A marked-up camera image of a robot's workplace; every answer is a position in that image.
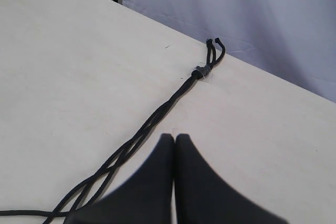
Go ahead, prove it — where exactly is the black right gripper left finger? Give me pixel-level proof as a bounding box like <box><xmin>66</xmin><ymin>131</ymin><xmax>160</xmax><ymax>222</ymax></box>
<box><xmin>65</xmin><ymin>134</ymin><xmax>174</xmax><ymax>224</ymax></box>

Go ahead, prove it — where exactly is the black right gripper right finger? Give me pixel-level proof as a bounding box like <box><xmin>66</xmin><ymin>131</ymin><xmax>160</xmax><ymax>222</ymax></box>
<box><xmin>174</xmin><ymin>134</ymin><xmax>287</xmax><ymax>223</ymax></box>

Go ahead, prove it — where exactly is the grey backdrop cloth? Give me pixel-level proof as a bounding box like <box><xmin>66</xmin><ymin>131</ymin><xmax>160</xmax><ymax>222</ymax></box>
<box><xmin>122</xmin><ymin>0</ymin><xmax>335</xmax><ymax>101</ymax></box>

